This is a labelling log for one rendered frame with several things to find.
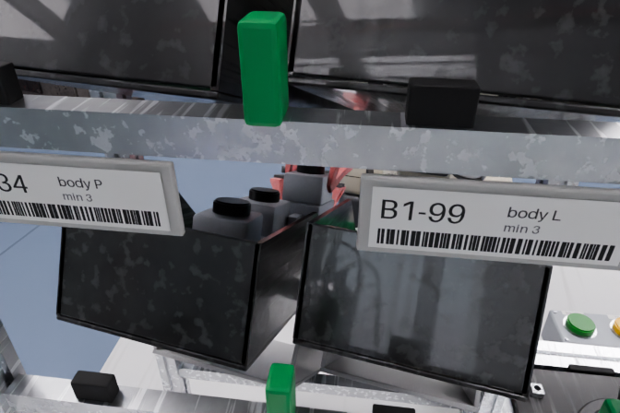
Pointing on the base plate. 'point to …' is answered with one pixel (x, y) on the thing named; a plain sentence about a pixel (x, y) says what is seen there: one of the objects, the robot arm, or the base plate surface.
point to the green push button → (580, 324)
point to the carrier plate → (566, 392)
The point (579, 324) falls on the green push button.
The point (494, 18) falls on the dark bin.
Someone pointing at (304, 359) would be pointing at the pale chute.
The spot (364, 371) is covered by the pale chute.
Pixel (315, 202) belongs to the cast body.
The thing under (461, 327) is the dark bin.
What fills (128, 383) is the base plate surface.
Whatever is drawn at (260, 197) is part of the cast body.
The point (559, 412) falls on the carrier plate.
